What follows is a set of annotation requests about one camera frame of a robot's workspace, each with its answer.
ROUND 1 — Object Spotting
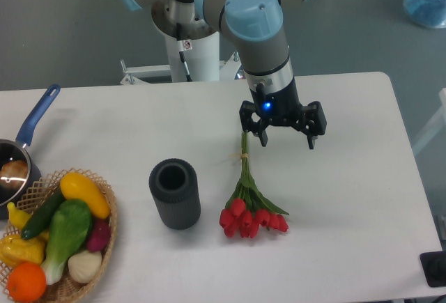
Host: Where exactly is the green bok choy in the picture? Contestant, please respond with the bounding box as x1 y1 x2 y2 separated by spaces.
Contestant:
41 199 92 286

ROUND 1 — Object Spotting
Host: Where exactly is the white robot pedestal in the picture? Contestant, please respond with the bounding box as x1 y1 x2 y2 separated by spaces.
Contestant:
120 0 245 86

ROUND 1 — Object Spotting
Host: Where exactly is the white frame at right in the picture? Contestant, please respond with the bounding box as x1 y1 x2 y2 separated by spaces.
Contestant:
412 88 445 157

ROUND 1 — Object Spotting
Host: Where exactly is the purple red onion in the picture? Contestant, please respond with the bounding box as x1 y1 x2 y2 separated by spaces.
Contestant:
86 219 111 252

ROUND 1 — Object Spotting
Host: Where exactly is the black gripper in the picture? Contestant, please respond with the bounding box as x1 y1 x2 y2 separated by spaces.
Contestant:
239 79 327 149

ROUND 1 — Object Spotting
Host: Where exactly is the yellow bell pepper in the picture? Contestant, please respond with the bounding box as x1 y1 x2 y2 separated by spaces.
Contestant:
1 234 46 268

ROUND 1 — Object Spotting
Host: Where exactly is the white garlic bulb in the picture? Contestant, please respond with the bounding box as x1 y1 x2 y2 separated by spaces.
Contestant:
68 250 102 283

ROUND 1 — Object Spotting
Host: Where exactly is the dark grey ribbed vase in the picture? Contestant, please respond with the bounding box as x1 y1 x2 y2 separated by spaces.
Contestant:
148 158 201 230

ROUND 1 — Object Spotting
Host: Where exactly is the red tulip bouquet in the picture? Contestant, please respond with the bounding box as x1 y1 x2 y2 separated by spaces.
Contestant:
219 132 289 238

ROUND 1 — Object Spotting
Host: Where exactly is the browned bread bun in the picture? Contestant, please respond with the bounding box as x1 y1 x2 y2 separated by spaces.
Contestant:
1 160 28 190

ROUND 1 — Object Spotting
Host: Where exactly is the yellow banana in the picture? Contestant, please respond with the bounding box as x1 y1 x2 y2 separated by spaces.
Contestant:
7 202 31 231

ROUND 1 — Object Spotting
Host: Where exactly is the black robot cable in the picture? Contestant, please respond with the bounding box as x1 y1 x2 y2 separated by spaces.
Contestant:
175 22 194 83

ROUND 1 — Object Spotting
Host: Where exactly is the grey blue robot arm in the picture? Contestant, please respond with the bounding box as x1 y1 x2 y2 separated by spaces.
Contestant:
123 0 327 145

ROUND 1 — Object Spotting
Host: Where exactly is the orange fruit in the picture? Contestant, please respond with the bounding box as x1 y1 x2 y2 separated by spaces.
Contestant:
7 263 47 302

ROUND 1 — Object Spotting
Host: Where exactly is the woven wicker basket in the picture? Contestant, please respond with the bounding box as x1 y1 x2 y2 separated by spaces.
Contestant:
15 168 118 302

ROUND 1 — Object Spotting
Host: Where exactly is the yellow squash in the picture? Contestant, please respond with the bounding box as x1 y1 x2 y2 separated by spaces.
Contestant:
60 172 111 219

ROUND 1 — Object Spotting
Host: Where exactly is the black device at edge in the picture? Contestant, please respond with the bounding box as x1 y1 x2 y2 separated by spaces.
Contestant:
420 251 445 288

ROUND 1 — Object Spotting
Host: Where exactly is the blue handled saucepan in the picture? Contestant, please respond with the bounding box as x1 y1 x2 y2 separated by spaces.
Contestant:
1 84 61 220

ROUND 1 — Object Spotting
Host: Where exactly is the green cucumber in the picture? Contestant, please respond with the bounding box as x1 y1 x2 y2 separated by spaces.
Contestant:
21 188 66 240

